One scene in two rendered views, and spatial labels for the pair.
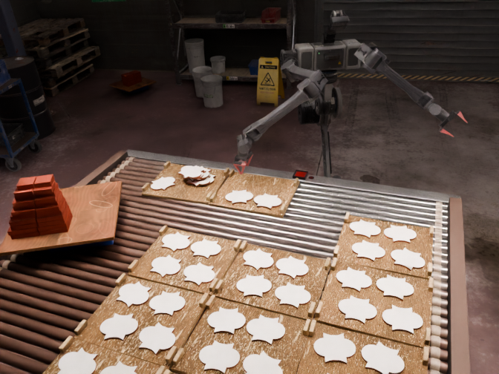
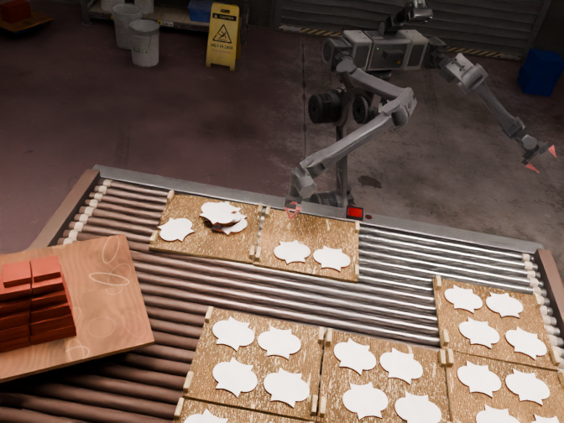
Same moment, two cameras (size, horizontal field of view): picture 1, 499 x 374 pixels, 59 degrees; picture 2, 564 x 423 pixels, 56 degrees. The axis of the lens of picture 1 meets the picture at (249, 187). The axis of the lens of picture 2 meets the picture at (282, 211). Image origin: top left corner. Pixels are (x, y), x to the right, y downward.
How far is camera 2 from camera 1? 89 cm
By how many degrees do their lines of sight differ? 18
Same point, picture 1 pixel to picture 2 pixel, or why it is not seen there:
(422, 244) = (532, 319)
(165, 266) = (234, 378)
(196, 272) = (282, 385)
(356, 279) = (482, 379)
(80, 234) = (99, 338)
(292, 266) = (401, 365)
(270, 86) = (226, 43)
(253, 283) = (363, 398)
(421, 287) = (553, 383)
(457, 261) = not seen: outside the picture
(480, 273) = not seen: hidden behind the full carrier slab
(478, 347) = not seen: hidden behind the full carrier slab
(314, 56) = (371, 52)
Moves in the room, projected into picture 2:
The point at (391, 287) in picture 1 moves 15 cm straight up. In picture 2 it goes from (524, 388) to (544, 362)
